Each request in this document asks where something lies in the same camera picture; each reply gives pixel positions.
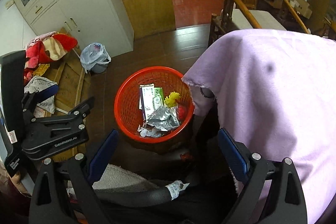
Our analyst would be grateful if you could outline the bin with plastic bag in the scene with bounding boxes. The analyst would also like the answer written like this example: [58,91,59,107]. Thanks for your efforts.
[80,42,111,74]

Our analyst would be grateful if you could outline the cardboard box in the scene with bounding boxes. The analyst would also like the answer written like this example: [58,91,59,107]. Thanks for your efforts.
[290,0,313,17]

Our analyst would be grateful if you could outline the grey fleece cloth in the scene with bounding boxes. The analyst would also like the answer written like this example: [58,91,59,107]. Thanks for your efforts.
[92,164,159,191]

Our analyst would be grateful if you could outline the purple printed tablecloth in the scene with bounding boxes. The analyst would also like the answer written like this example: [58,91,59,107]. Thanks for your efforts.
[181,28,336,224]

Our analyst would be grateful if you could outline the white tissue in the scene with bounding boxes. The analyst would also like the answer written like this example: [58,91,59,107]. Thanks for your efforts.
[138,124,161,138]

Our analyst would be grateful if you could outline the white drink carton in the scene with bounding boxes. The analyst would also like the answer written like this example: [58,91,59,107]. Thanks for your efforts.
[154,88,165,109]

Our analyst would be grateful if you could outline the red patterned blanket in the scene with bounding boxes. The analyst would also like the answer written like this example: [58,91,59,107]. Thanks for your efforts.
[24,32,78,79]

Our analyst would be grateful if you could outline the yellow pompom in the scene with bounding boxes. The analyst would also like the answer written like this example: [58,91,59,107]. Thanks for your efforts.
[165,92,181,108]

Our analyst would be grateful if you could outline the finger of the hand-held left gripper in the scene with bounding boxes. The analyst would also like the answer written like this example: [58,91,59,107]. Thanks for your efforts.
[50,96,95,130]
[22,84,59,115]

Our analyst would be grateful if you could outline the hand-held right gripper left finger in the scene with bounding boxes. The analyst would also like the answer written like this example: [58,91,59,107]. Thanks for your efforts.
[28,129,119,224]

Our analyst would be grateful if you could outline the silver wrapper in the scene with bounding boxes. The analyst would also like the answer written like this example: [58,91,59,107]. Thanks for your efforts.
[146,106,181,132]

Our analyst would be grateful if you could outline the crumpled newspaper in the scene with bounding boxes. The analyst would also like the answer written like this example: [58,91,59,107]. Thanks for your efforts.
[25,76,57,119]

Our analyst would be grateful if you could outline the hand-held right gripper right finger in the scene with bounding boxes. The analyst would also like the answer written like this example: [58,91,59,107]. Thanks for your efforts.
[218,127,308,224]

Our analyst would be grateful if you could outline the purple and white box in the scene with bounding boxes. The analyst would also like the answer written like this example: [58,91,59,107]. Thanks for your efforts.
[140,84,156,120]

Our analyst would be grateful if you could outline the red plastic basket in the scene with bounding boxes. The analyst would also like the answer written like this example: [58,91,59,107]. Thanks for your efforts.
[114,66,195,144]

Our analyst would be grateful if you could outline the grey seat cushion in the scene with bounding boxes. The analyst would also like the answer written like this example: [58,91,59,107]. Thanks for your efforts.
[231,9,287,30]

